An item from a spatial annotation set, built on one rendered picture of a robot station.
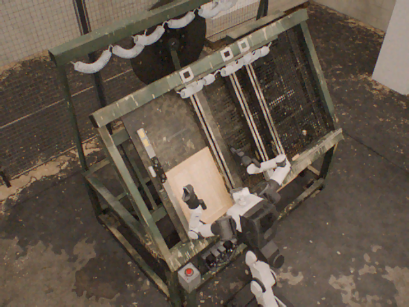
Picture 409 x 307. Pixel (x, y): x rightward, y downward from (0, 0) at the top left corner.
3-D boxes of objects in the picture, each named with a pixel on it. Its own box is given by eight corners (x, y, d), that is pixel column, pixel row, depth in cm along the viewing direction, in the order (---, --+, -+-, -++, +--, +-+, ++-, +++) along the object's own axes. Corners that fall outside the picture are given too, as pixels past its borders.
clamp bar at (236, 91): (264, 181, 352) (283, 184, 331) (212, 54, 318) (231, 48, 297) (271, 176, 356) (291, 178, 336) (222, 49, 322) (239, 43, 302)
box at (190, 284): (189, 294, 294) (188, 283, 281) (179, 283, 301) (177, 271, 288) (201, 284, 300) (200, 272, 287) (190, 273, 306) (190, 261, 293)
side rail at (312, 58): (326, 130, 402) (335, 130, 392) (291, 25, 370) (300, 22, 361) (331, 126, 405) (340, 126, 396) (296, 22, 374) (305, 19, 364)
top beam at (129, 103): (94, 128, 270) (99, 128, 261) (87, 115, 267) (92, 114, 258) (301, 20, 369) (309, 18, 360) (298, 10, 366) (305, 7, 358)
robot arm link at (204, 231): (204, 230, 298) (223, 226, 281) (196, 243, 290) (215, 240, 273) (194, 219, 295) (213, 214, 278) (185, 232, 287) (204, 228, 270)
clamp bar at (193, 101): (231, 206, 333) (248, 211, 313) (172, 73, 299) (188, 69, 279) (239, 200, 338) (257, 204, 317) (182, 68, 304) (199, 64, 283)
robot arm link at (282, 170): (290, 155, 293) (275, 178, 285) (297, 166, 300) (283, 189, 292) (278, 153, 302) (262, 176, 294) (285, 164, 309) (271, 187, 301)
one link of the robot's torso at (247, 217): (289, 234, 284) (280, 194, 268) (257, 263, 268) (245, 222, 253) (260, 220, 307) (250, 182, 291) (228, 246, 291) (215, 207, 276)
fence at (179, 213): (188, 239, 312) (190, 240, 309) (134, 131, 285) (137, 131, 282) (192, 236, 315) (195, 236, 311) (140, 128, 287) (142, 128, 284)
